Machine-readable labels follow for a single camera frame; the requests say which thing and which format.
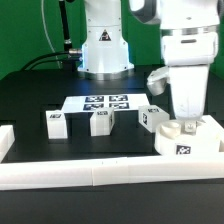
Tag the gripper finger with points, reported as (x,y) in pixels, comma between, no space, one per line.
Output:
(190,127)

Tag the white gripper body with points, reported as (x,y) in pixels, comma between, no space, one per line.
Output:
(188,59)

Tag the white round stool seat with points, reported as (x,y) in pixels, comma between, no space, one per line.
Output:
(172,139)

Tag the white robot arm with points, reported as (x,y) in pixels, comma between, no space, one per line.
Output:
(105,53)

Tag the white marker sheet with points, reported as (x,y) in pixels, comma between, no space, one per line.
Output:
(119,102)

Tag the white U-shaped fence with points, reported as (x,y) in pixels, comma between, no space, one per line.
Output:
(123,170)

